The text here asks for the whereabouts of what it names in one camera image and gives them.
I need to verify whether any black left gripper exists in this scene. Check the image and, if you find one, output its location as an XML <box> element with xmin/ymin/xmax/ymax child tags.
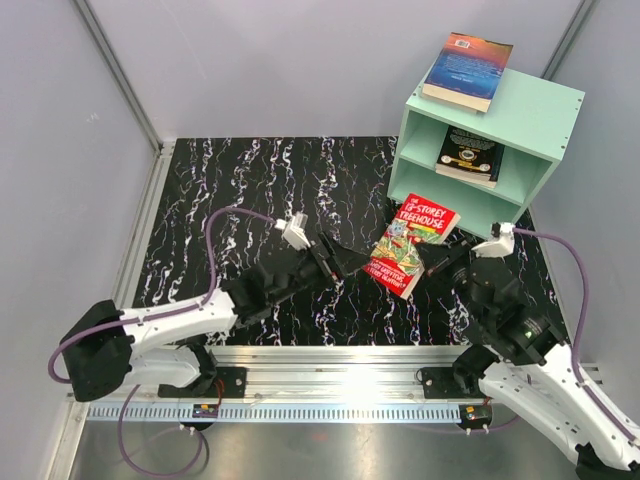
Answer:
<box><xmin>269</xmin><ymin>231</ymin><xmax>371</xmax><ymax>306</ymax></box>

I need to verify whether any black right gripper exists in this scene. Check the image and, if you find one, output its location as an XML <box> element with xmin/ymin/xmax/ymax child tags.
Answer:
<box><xmin>415</xmin><ymin>235</ymin><xmax>488</xmax><ymax>325</ymax></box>

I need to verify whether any red treehouse book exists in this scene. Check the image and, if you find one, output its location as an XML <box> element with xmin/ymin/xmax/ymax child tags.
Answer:
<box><xmin>363</xmin><ymin>193</ymin><xmax>461</xmax><ymax>300</ymax></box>

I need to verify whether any black paperback book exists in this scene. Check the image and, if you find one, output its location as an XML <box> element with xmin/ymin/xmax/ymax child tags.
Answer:
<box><xmin>435</xmin><ymin>126</ymin><xmax>502</xmax><ymax>189</ymax></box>

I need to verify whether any blue orange sunset book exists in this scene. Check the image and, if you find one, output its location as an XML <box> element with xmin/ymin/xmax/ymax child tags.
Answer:
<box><xmin>421</xmin><ymin>32</ymin><xmax>513</xmax><ymax>113</ymax></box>

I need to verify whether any dark blue paperback book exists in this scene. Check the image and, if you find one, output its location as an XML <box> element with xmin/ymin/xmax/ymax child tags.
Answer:
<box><xmin>489</xmin><ymin>145</ymin><xmax>504</xmax><ymax>188</ymax></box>

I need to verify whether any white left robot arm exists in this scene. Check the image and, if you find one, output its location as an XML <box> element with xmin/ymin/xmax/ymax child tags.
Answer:
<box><xmin>60</xmin><ymin>233</ymin><xmax>369</xmax><ymax>402</ymax></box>

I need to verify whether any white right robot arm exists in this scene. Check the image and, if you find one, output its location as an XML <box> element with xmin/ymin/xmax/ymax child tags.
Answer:
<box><xmin>417</xmin><ymin>240</ymin><xmax>639</xmax><ymax>479</ymax></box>

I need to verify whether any black marbled table mat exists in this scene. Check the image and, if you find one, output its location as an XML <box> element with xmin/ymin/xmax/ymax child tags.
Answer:
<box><xmin>133</xmin><ymin>136</ymin><xmax>471</xmax><ymax>346</ymax></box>

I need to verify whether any right control board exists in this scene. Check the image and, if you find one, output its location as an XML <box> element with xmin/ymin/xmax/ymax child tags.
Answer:
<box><xmin>459</xmin><ymin>404</ymin><xmax>493</xmax><ymax>429</ymax></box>

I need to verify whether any control board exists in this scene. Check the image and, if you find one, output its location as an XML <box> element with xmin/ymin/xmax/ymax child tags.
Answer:
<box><xmin>192</xmin><ymin>404</ymin><xmax>219</xmax><ymax>419</ymax></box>
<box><xmin>459</xmin><ymin>404</ymin><xmax>493</xmax><ymax>429</ymax></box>

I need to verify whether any mint green wooden shelf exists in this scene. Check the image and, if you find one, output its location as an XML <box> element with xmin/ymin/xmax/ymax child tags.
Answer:
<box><xmin>387</xmin><ymin>69</ymin><xmax>585</xmax><ymax>238</ymax></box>

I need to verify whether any left control board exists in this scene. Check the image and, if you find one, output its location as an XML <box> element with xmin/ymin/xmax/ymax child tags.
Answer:
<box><xmin>192</xmin><ymin>404</ymin><xmax>219</xmax><ymax>419</ymax></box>

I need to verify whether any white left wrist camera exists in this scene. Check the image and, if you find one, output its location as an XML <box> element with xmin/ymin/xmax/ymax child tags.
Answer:
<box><xmin>275</xmin><ymin>212</ymin><xmax>312</xmax><ymax>251</ymax></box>

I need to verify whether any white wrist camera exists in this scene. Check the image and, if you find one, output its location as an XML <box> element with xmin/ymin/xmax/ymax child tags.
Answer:
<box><xmin>471</xmin><ymin>222</ymin><xmax>515</xmax><ymax>258</ymax></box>
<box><xmin>275</xmin><ymin>212</ymin><xmax>312</xmax><ymax>251</ymax></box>

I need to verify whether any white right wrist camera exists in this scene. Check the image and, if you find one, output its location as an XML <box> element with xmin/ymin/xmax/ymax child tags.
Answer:
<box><xmin>471</xmin><ymin>222</ymin><xmax>515</xmax><ymax>258</ymax></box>

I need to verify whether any aluminium mounting rail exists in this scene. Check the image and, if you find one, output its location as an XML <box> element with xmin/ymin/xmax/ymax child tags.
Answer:
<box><xmin>71</xmin><ymin>345</ymin><xmax>468</xmax><ymax>405</ymax></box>

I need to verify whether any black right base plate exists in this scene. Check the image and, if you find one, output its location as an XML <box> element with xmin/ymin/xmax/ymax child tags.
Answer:
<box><xmin>415</xmin><ymin>365</ymin><xmax>487</xmax><ymax>400</ymax></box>

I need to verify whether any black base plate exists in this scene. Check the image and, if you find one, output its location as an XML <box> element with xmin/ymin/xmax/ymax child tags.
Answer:
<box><xmin>415</xmin><ymin>365</ymin><xmax>487</xmax><ymax>400</ymax></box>
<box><xmin>157</xmin><ymin>366</ymin><xmax>248</xmax><ymax>399</ymax></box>

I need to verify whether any white slotted cable duct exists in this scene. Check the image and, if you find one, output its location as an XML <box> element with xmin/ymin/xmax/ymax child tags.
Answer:
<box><xmin>87</xmin><ymin>402</ymin><xmax>460</xmax><ymax>424</ymax></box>

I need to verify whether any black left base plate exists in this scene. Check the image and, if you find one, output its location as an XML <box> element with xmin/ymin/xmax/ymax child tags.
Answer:
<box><xmin>157</xmin><ymin>366</ymin><xmax>248</xmax><ymax>399</ymax></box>

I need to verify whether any left aluminium frame post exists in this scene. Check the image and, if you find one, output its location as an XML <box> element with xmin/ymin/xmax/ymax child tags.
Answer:
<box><xmin>73</xmin><ymin>0</ymin><xmax>166</xmax><ymax>156</ymax></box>

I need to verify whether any aluminium frame post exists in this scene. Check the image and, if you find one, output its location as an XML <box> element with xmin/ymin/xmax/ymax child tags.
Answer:
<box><xmin>540</xmin><ymin>0</ymin><xmax>599</xmax><ymax>81</ymax></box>
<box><xmin>73</xmin><ymin>0</ymin><xmax>166</xmax><ymax>156</ymax></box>

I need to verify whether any right aluminium frame post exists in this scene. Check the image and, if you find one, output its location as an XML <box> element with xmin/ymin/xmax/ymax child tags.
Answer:
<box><xmin>540</xmin><ymin>0</ymin><xmax>599</xmax><ymax>81</ymax></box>

